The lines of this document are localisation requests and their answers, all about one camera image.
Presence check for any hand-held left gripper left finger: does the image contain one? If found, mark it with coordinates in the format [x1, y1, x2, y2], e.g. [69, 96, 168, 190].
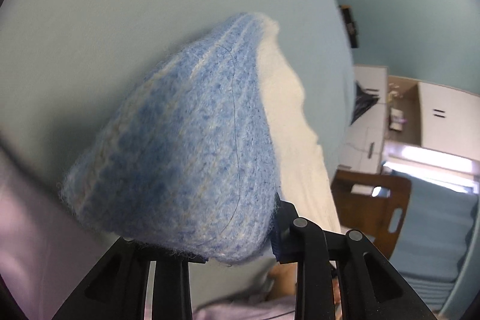
[50, 235, 207, 320]

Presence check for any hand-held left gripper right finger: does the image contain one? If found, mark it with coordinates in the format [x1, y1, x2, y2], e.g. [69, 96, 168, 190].
[270, 193, 437, 320]

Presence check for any white and blue knit sweater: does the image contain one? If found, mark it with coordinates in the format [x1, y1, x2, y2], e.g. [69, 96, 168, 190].
[56, 12, 342, 266]

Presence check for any brown wooden chair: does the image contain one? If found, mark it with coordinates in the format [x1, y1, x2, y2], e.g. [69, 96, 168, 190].
[330, 170, 413, 261]

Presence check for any low white cabinet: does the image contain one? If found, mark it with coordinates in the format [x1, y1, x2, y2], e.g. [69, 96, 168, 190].
[339, 65, 389, 174]

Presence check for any blue striped bedding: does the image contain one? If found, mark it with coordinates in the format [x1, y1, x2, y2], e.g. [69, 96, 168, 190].
[390, 172, 480, 317]

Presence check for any dark hanging cloth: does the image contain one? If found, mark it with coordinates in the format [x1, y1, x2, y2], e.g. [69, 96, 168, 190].
[350, 80, 379, 126]

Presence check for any small white box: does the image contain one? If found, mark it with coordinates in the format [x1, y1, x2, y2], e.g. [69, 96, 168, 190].
[390, 108, 407, 131]

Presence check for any bed with light blue sheet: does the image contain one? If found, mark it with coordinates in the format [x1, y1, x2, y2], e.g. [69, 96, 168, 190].
[0, 0, 357, 306]

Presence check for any white cabinet with black handles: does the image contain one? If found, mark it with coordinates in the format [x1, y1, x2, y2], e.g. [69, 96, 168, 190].
[418, 80, 480, 156]

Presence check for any black wall device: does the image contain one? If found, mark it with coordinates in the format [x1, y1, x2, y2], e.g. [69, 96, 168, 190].
[339, 4, 361, 49]

